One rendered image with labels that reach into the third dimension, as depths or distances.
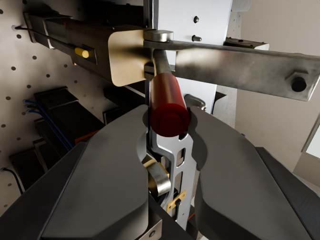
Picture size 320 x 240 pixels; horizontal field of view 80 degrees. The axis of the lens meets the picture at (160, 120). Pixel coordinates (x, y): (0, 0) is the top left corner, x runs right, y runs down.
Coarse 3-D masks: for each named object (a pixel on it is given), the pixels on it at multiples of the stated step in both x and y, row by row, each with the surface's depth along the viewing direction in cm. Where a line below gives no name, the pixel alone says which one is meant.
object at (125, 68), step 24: (48, 24) 34; (72, 24) 25; (96, 24) 24; (120, 24) 24; (72, 48) 25; (96, 48) 21; (120, 48) 20; (144, 48) 22; (96, 72) 23; (120, 72) 21
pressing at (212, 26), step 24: (144, 0) 26; (168, 0) 28; (192, 0) 31; (216, 0) 35; (144, 24) 28; (168, 24) 30; (192, 24) 33; (216, 24) 38; (168, 144) 43; (192, 144) 51; (168, 168) 48; (192, 168) 58; (168, 192) 53; (192, 192) 67
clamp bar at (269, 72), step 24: (168, 48) 21; (192, 48) 20; (216, 48) 19; (240, 48) 19; (192, 72) 21; (216, 72) 20; (240, 72) 19; (264, 72) 18; (288, 72) 17; (312, 72) 16; (288, 96) 18
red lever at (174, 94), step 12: (156, 60) 18; (156, 72) 15; (168, 72) 15; (156, 84) 13; (168, 84) 12; (156, 96) 11; (168, 96) 11; (180, 96) 11; (156, 108) 10; (168, 108) 10; (180, 108) 10; (156, 120) 10; (168, 120) 10; (180, 120) 10; (156, 132) 11; (168, 132) 10; (180, 132) 11
